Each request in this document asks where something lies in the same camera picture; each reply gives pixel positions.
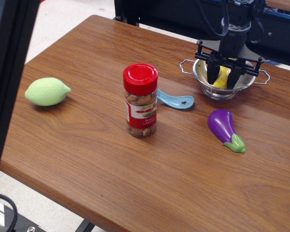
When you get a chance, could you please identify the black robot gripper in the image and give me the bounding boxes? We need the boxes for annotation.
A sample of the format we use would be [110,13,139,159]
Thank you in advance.
[195,32,264,89]

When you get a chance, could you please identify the yellow toy banana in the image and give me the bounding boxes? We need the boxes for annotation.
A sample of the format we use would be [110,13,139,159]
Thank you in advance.
[210,66,231,89]

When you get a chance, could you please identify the steel colander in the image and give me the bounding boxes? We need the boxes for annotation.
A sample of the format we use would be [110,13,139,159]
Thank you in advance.
[179,59,271,100]

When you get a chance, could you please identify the light blue ceramic spoon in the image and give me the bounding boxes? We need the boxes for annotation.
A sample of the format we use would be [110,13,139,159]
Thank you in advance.
[157,89,194,110]

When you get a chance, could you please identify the purple toy eggplant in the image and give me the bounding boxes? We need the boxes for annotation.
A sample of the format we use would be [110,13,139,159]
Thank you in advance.
[207,109,246,153]

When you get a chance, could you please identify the red-lidded spice jar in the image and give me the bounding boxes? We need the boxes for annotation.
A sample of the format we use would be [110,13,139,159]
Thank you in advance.
[123,63,158,137]

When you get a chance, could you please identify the green toy lime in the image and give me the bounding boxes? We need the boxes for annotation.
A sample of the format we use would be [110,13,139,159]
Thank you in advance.
[25,77,71,106]

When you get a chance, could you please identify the black metal frame rail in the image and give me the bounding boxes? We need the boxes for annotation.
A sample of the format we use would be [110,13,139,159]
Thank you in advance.
[115,0,290,66]

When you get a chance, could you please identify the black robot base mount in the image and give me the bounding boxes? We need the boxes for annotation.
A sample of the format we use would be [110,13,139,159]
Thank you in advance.
[0,205,45,232]

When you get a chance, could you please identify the black braided cable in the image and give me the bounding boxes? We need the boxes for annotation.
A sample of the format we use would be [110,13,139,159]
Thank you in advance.
[0,192,18,232]

